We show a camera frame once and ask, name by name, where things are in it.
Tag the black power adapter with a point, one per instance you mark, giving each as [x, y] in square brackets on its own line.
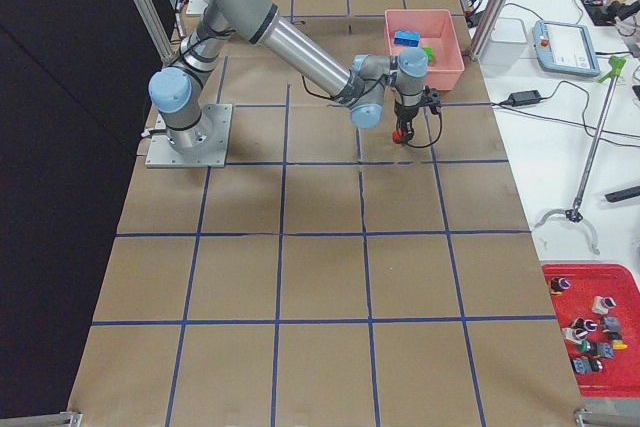
[523, 98]

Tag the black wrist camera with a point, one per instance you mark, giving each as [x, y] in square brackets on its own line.
[431, 99]

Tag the red toy block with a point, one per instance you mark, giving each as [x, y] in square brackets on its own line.
[399, 136]

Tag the teach pendant tablet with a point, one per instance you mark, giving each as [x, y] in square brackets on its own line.
[565, 48]

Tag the white translucent container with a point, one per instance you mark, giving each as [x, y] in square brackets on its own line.
[507, 42]

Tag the green toy block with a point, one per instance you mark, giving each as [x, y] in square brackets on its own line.
[428, 51]

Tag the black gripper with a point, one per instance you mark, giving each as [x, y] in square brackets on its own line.
[404, 114]

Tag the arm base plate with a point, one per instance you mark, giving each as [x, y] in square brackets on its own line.
[204, 145]

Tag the red plastic tray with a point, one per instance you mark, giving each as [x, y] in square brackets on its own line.
[597, 308]

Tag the reacher grabber tool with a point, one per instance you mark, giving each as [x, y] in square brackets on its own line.
[573, 214]

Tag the blue toy block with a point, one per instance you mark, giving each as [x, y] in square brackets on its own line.
[406, 38]

